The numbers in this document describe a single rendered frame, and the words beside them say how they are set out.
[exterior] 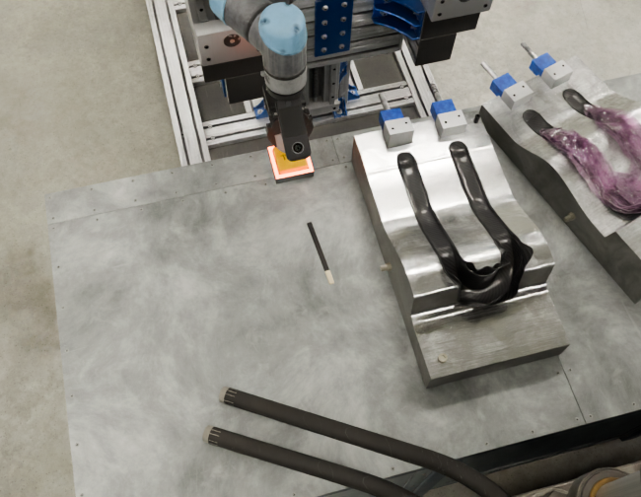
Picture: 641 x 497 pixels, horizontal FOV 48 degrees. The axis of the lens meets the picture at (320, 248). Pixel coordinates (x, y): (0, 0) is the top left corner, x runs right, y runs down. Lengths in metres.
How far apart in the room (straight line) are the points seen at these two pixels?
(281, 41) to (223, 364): 0.57
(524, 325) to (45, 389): 1.44
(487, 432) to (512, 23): 1.94
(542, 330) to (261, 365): 0.51
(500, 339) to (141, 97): 1.74
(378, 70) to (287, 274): 1.19
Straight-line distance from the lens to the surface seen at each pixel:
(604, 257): 1.48
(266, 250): 1.41
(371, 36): 1.79
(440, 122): 1.44
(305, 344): 1.33
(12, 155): 2.66
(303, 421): 1.23
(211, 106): 2.35
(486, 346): 1.31
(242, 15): 1.25
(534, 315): 1.35
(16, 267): 2.44
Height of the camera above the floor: 2.06
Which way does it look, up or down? 64 degrees down
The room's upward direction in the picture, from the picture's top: 2 degrees clockwise
